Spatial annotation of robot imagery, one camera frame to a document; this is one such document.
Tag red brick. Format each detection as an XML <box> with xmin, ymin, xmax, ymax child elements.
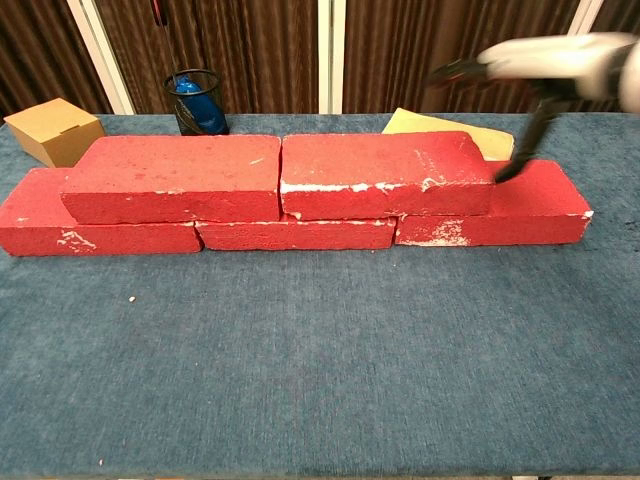
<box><xmin>394</xmin><ymin>159</ymin><xmax>595</xmax><ymax>248</ymax></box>
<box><xmin>0</xmin><ymin>167</ymin><xmax>205</xmax><ymax>258</ymax></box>
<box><xmin>279</xmin><ymin>130</ymin><xmax>496</xmax><ymax>220</ymax></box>
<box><xmin>194</xmin><ymin>214</ymin><xmax>400</xmax><ymax>252</ymax></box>
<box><xmin>59</xmin><ymin>134</ymin><xmax>283</xmax><ymax>225</ymax></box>

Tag kraft spiral notebook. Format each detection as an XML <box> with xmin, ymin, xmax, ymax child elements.
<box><xmin>382</xmin><ymin>107</ymin><xmax>516</xmax><ymax>162</ymax></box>

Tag brown cardboard box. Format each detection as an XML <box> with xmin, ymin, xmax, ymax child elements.
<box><xmin>3</xmin><ymin>97</ymin><xmax>106</xmax><ymax>169</ymax></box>

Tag thin black pen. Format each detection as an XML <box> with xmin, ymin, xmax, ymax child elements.
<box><xmin>152</xmin><ymin>0</ymin><xmax>181</xmax><ymax>81</ymax></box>

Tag blue table cloth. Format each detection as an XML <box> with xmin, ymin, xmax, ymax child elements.
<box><xmin>0</xmin><ymin>112</ymin><xmax>640</xmax><ymax>480</ymax></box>

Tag black mesh pen cup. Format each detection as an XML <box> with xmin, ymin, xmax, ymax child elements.
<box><xmin>163</xmin><ymin>68</ymin><xmax>231</xmax><ymax>137</ymax></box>

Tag robot right five-finger hand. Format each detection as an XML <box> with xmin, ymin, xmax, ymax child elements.
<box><xmin>429</xmin><ymin>32</ymin><xmax>636</xmax><ymax>184</ymax></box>

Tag blue object in cup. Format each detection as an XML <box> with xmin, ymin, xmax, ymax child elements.
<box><xmin>172</xmin><ymin>75</ymin><xmax>229</xmax><ymax>136</ymax></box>

